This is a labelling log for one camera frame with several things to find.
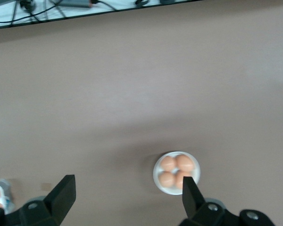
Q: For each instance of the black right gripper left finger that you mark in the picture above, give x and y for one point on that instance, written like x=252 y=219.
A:
x=59 y=200

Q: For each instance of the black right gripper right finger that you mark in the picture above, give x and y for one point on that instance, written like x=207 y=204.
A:
x=193 y=204

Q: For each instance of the white bowl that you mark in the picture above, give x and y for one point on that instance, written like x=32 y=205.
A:
x=156 y=175

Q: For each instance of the black power adapter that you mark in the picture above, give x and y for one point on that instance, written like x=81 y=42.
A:
x=166 y=1

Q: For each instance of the black box orange connectors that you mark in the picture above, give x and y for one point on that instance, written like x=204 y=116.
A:
x=75 y=2

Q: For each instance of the clear plastic egg box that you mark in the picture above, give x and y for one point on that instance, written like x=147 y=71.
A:
x=5 y=186

